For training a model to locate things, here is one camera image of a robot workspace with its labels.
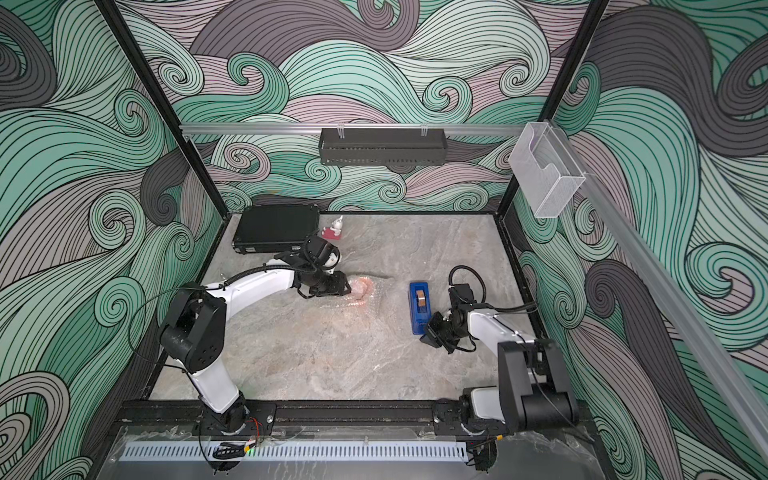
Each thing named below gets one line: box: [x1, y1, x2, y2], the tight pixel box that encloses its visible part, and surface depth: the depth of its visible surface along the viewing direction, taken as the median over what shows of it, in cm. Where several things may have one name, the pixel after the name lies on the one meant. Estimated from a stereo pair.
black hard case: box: [232, 204, 320, 253], surface depth 113 cm
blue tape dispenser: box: [410, 282, 432, 335], surface depth 89 cm
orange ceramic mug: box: [350, 276, 373, 300], surface depth 90 cm
